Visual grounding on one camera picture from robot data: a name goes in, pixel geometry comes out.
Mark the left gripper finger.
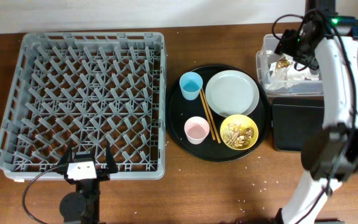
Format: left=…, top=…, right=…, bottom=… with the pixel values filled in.
left=57, top=143, right=73, bottom=167
left=106, top=144, right=118, bottom=174

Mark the gold foil wrapper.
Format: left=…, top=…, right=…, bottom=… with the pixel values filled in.
left=275, top=58, right=291, bottom=70

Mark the white paper napkin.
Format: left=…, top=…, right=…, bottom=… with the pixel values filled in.
left=264, top=61, right=319, bottom=90

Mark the grey round plate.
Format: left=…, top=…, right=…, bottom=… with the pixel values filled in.
left=204, top=70, right=260, bottom=117

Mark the pink plastic cup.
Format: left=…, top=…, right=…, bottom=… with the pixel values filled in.
left=184, top=116, right=210, bottom=144

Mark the yellow plastic bowl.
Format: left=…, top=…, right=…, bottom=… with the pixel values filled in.
left=220, top=114, right=259, bottom=151

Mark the wooden chopstick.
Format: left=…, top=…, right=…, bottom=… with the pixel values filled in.
left=200, top=88, right=216, bottom=141
left=203, top=90, right=221, bottom=144

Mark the food scraps pile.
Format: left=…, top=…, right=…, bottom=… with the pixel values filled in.
left=221, top=123, right=255, bottom=149

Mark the light blue plastic cup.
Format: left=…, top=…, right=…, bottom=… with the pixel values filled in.
left=179, top=72, right=203, bottom=100

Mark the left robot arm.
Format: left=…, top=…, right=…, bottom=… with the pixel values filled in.
left=57, top=145, right=118, bottom=223

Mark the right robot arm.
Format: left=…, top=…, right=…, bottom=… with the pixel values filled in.
left=274, top=0, right=358, bottom=223

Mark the clear plastic waste bin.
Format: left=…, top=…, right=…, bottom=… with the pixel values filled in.
left=255, top=33, right=358, bottom=96

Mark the grey plastic dishwasher rack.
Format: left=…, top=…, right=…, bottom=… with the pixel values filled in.
left=0, top=32, right=167, bottom=180

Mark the black rectangular tray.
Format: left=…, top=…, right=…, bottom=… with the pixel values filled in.
left=272, top=98, right=324, bottom=152

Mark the round black serving tray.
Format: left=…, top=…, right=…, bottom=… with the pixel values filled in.
left=166, top=65, right=272, bottom=162

